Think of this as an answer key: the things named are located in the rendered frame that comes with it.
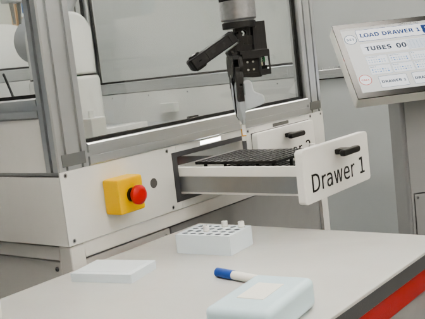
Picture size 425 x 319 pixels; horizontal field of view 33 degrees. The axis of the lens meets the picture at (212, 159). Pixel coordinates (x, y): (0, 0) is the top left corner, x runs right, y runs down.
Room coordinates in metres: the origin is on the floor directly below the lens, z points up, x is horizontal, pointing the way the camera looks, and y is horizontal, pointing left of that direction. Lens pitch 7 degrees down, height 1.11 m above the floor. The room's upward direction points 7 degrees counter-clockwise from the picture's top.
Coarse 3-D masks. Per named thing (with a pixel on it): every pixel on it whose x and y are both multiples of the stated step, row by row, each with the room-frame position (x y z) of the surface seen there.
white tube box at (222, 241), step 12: (192, 228) 1.42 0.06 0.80; (216, 228) 1.40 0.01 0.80; (228, 228) 1.39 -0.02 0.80; (240, 228) 1.37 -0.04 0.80; (180, 240) 1.38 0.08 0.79; (192, 240) 1.37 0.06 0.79; (204, 240) 1.35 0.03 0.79; (216, 240) 1.34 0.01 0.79; (228, 240) 1.32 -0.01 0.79; (240, 240) 1.35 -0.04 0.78; (252, 240) 1.39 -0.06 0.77; (180, 252) 1.38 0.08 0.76; (192, 252) 1.37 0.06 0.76; (204, 252) 1.35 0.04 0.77; (216, 252) 1.34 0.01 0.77; (228, 252) 1.32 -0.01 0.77
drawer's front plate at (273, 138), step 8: (280, 128) 1.95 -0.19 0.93; (288, 128) 1.98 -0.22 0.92; (296, 128) 2.01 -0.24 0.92; (304, 128) 2.05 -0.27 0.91; (312, 128) 2.08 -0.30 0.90; (256, 136) 1.86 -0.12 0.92; (264, 136) 1.89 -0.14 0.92; (272, 136) 1.92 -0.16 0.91; (280, 136) 1.95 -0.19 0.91; (304, 136) 2.04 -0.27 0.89; (312, 136) 2.08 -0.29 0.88; (256, 144) 1.86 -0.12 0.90; (264, 144) 1.89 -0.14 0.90; (272, 144) 1.91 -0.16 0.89; (280, 144) 1.94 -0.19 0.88; (288, 144) 1.98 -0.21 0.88; (296, 144) 2.01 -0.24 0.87; (304, 144) 2.04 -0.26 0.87
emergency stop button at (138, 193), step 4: (132, 188) 1.43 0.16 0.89; (136, 188) 1.43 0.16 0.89; (140, 188) 1.44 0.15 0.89; (144, 188) 1.44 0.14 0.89; (132, 192) 1.43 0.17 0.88; (136, 192) 1.43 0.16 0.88; (140, 192) 1.43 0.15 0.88; (144, 192) 1.44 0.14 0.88; (132, 196) 1.42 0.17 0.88; (136, 196) 1.42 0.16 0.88; (140, 196) 1.43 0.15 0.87; (144, 196) 1.44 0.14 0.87; (132, 200) 1.43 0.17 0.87; (136, 200) 1.43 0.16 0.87; (140, 200) 1.43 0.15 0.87; (144, 200) 1.44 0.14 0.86
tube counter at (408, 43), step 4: (400, 40) 2.40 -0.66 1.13; (404, 40) 2.40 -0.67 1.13; (408, 40) 2.40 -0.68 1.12; (412, 40) 2.40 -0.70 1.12; (416, 40) 2.40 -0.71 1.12; (420, 40) 2.40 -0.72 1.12; (424, 40) 2.40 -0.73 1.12; (396, 44) 2.39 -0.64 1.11; (400, 44) 2.39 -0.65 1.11; (404, 44) 2.39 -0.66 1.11; (408, 44) 2.39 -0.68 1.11; (412, 44) 2.39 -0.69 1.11; (416, 44) 2.39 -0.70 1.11; (420, 44) 2.39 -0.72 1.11; (424, 44) 2.39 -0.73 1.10; (400, 48) 2.38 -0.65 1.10; (404, 48) 2.38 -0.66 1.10; (408, 48) 2.38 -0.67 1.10; (412, 48) 2.38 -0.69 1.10
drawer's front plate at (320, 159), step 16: (320, 144) 1.49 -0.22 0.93; (336, 144) 1.53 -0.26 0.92; (352, 144) 1.58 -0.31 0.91; (304, 160) 1.42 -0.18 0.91; (320, 160) 1.47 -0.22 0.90; (336, 160) 1.52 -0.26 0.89; (352, 160) 1.58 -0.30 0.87; (368, 160) 1.64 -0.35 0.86; (304, 176) 1.42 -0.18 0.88; (320, 176) 1.47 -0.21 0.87; (336, 176) 1.52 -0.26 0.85; (368, 176) 1.63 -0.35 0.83; (304, 192) 1.42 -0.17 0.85; (320, 192) 1.46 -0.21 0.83; (336, 192) 1.52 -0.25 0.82
